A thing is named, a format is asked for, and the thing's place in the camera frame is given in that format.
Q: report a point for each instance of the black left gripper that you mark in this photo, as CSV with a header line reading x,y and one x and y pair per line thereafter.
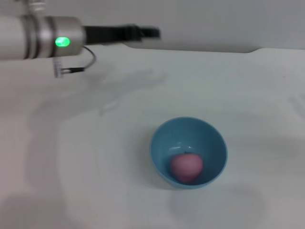
x,y
109,34

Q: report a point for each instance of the blue plastic bowl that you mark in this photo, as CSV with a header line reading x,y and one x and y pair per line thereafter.
x,y
190,138

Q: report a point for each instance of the pink toy peach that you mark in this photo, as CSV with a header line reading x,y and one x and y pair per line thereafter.
x,y
186,167

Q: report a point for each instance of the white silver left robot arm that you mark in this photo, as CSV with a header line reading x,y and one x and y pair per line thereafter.
x,y
28,38

